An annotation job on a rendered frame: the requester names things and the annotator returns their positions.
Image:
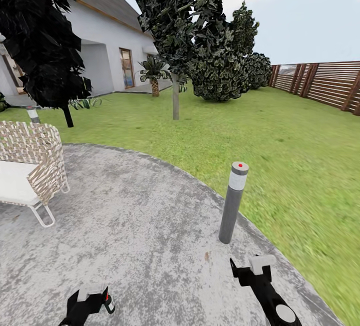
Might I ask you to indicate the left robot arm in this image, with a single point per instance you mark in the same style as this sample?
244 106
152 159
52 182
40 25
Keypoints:
83 304

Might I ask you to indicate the garden chair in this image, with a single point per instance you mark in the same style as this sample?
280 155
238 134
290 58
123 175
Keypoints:
31 165

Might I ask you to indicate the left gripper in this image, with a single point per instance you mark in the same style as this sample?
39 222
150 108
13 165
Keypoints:
91 305

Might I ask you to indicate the insectifuge atomizer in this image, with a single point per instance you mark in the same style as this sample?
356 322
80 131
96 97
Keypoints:
109 304

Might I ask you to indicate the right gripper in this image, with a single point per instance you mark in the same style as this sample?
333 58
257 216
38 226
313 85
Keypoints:
247 278

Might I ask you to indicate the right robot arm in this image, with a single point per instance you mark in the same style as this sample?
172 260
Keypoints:
259 278

